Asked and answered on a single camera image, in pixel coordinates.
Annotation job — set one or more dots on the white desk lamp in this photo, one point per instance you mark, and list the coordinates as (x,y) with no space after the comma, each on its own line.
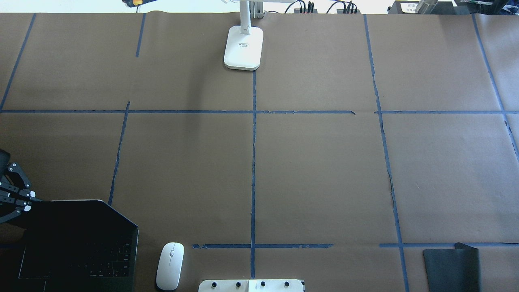
(244,43)

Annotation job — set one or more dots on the white computer mouse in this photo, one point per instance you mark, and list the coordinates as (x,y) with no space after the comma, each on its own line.
(169,266)

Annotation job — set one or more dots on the grey laptop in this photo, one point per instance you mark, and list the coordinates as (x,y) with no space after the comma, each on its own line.
(73,246)

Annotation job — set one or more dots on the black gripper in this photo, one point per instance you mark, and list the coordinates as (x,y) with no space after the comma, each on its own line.
(12,190)

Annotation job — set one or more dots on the black mouse pad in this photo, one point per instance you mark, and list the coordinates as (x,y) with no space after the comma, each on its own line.
(454,269)

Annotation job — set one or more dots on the steel cylinder weight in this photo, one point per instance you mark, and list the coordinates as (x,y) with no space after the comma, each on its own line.
(426,7)

